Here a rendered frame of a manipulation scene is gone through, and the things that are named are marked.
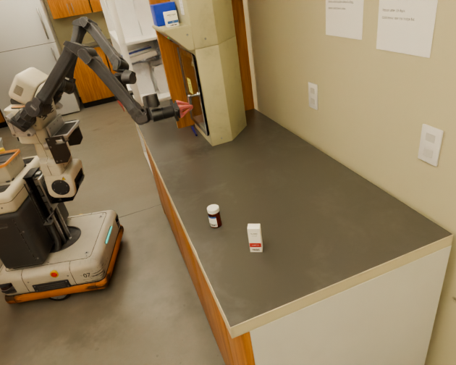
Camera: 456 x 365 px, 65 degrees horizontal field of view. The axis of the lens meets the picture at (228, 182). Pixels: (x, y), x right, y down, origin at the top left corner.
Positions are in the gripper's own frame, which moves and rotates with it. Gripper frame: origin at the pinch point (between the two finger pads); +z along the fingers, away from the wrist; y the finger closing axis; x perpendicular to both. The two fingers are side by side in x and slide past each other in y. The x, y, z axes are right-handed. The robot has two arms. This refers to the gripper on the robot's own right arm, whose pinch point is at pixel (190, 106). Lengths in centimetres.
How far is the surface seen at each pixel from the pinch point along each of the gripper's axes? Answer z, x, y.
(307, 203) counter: 19, -8, -78
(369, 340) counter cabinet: 18, 8, -122
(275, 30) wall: 49, -24, 9
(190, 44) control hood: 3.7, -29.5, 3.6
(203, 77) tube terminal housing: 6.8, -15.6, -1.8
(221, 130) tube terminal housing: 11.0, 10.3, -11.7
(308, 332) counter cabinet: -3, -7, -117
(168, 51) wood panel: 0.2, -10.1, 35.8
